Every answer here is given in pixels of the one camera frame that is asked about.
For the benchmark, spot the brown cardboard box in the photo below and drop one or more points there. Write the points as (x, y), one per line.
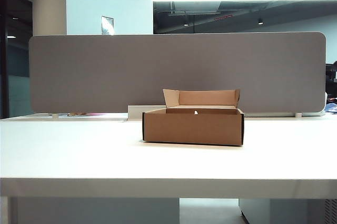
(192, 129)

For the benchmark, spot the grey fabric desk divider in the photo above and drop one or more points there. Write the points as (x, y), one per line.
(105, 74)

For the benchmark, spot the pink flat item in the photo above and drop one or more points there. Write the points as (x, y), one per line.
(96, 114)

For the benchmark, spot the red ceiling sign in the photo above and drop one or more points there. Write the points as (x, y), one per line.
(223, 17)

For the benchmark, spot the white desk support panel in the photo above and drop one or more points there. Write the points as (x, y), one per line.
(92, 212)

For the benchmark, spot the blue cloth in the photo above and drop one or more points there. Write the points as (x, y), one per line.
(332, 107)

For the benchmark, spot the framed wall poster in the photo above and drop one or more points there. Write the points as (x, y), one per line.
(107, 25)

